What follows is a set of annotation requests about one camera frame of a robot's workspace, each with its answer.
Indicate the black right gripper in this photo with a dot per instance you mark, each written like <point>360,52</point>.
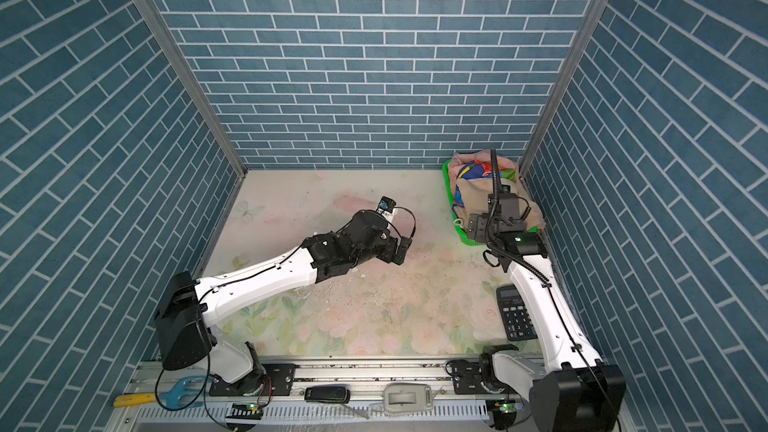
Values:
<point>480,221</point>

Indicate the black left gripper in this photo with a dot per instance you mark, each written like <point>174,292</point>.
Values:
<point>402,251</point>

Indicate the beige drawstring shorts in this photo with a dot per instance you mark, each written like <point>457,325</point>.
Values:
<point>472,198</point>

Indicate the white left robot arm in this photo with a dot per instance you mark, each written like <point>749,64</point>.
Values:
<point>190,310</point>

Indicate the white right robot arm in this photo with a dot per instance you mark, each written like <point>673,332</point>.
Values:
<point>571,387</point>

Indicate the colourful striped shorts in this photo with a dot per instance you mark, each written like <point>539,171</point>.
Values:
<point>477,170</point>

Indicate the green plastic basket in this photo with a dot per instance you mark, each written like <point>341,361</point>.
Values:
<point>451,194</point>

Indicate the pink cloth in basket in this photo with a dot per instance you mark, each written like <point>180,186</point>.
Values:
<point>459,160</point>

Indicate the black calculator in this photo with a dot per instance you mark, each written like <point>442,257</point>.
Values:
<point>514,314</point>

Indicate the black car key fob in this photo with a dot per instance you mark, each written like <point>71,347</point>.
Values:
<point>328,394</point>

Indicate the right green lit circuit board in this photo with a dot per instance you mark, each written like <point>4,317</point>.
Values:
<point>503,413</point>

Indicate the green lit circuit board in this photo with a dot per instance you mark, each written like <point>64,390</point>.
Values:
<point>503,413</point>
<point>243,417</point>

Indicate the left green lit circuit board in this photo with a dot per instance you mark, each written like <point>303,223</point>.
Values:
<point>243,417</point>

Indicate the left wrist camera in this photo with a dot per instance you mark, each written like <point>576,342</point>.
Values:
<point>386,207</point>

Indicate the aluminium right corner post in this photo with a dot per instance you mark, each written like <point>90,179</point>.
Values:
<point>588,25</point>

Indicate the aluminium corner post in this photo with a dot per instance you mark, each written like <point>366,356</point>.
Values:
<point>588,25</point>
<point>170,48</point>

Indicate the blue yellow handled tool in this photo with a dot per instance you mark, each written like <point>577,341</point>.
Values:
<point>184,394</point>

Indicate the aluminium left corner post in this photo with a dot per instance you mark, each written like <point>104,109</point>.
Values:
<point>170,48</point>

